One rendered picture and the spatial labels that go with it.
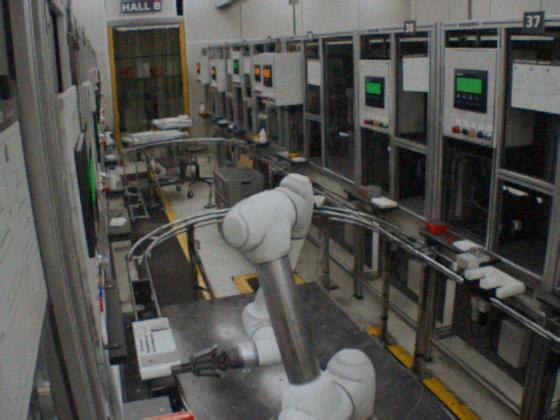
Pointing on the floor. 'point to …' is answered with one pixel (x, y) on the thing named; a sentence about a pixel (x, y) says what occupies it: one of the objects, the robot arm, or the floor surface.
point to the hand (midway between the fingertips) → (180, 367)
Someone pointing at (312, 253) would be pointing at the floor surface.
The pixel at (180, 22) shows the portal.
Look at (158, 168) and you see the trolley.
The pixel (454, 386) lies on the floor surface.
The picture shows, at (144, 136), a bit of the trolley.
